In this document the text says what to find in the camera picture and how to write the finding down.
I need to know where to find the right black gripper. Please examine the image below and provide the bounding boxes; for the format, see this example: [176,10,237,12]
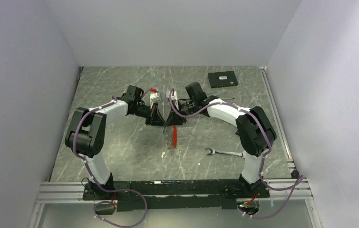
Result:
[166,100,197,127]

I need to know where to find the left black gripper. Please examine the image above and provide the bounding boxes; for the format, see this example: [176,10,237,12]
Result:
[135,101,166,127]

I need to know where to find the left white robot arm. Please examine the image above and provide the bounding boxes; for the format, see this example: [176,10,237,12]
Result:
[65,85,166,200]

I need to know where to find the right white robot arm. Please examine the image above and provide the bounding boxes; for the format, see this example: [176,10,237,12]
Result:
[167,82,277,197]

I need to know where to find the black box device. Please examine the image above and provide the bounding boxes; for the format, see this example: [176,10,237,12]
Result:
[207,71,238,88]

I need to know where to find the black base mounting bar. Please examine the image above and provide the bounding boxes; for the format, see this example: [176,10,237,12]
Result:
[83,179,270,212]

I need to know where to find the silver combination wrench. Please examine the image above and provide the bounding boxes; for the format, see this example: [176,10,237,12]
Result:
[206,148,244,158]

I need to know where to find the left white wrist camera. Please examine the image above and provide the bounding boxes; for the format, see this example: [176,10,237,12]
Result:
[150,88,162,107]

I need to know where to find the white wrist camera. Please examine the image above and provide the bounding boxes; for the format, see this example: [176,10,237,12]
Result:
[166,89,179,110]
[150,88,162,107]

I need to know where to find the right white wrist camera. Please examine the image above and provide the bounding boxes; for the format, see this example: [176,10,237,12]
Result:
[166,89,179,110]

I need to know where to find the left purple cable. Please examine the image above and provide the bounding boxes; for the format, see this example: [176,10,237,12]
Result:
[72,88,149,228]

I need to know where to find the aluminium frame rail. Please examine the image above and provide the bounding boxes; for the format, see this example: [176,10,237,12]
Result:
[27,179,323,228]

